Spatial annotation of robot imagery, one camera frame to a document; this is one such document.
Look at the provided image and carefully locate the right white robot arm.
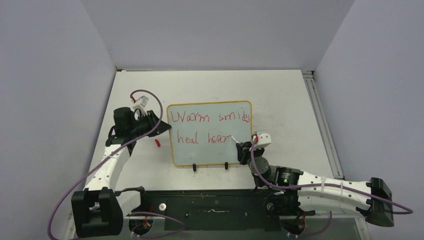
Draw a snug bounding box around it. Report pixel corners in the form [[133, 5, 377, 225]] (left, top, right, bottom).
[[235, 142, 394, 227]]

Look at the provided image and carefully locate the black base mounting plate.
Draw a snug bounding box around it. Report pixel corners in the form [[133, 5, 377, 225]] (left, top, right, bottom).
[[115, 188, 316, 233]]

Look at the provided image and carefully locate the yellow-framed whiteboard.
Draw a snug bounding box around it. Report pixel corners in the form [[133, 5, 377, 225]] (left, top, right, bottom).
[[166, 100, 253, 167]]

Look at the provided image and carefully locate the aluminium rail frame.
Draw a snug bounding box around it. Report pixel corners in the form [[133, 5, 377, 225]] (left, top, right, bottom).
[[301, 70, 345, 179]]

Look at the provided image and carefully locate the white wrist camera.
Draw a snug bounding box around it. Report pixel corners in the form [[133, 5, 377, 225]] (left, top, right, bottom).
[[132, 95, 149, 112], [252, 130, 272, 149]]

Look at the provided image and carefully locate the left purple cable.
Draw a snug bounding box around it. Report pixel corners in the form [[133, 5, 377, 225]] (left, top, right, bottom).
[[47, 89, 164, 240]]

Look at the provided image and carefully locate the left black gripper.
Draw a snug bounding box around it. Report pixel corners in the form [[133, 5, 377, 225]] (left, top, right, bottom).
[[129, 110, 171, 138]]

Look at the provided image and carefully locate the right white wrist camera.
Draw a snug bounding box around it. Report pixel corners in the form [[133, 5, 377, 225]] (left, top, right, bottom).
[[252, 130, 272, 149]]

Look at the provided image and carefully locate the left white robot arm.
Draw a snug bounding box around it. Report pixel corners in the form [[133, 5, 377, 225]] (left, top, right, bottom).
[[71, 107, 172, 238]]

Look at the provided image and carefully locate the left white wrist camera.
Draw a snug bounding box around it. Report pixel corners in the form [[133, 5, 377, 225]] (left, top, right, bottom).
[[132, 95, 149, 112]]

